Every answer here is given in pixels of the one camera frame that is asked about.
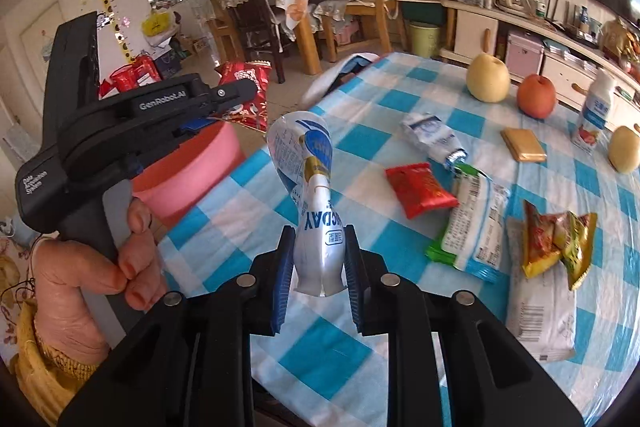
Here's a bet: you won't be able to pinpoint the yellow plastic bag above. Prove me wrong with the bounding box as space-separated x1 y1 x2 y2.
141 9 175 38

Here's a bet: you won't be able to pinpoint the large yellow pear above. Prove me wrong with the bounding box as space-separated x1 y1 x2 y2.
607 123 640 174

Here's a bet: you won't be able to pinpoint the white blue squeeze tube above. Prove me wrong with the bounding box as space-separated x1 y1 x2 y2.
266 111 349 297

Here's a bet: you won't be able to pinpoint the brown biscuit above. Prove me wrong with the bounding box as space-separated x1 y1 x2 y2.
500 127 547 164

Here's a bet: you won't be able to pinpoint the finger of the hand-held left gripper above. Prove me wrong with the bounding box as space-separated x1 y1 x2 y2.
172 114 221 142
206 79 256 116

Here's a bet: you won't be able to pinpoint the white blue garment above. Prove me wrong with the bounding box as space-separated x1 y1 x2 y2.
300 52 386 112

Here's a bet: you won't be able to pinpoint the large white printed packet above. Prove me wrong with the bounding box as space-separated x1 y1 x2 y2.
504 216 577 362

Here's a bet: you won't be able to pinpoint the white low cabinet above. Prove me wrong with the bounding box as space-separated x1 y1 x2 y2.
440 0 640 132

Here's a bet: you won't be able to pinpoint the person's left forearm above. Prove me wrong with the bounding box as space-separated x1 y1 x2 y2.
12 297 101 425

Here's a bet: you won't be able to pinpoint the pink plastic basin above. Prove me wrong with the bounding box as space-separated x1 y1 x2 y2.
131 122 243 228

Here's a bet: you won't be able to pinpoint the crumpled blue white carton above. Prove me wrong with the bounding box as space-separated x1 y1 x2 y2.
400 112 469 171

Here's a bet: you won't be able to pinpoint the green waste bin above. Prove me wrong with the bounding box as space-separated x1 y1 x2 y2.
407 21 441 58

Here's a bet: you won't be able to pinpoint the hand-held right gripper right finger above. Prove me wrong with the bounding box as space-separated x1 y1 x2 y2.
344 234 586 427

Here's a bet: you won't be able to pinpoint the white yogurt drink bottle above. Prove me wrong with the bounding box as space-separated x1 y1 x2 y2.
571 68 617 154

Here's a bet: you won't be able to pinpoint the dark chair with lace cover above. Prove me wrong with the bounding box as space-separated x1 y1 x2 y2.
205 0 286 82

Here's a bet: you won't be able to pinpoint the red yellow snack packet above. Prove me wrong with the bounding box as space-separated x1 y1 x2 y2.
521 199 571 279

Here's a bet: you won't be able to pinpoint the gold ornament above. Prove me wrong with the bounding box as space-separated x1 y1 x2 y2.
600 19 640 68

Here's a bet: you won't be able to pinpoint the person's left hand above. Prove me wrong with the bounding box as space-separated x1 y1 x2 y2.
32 199 168 365

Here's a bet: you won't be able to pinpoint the small yellow pear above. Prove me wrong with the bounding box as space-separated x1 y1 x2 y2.
466 52 512 104

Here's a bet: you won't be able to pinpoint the long white printed wrapper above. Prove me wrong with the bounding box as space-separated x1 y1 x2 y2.
424 163 512 284

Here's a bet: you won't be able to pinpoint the orange red apple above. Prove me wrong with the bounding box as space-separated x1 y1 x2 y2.
516 73 557 118

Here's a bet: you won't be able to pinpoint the red gift bags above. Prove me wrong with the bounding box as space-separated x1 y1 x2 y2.
100 54 163 98

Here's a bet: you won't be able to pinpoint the pink storage box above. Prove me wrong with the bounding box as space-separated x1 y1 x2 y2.
506 32 545 78

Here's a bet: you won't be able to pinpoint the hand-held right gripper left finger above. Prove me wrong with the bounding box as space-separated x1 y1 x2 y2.
57 224 297 427

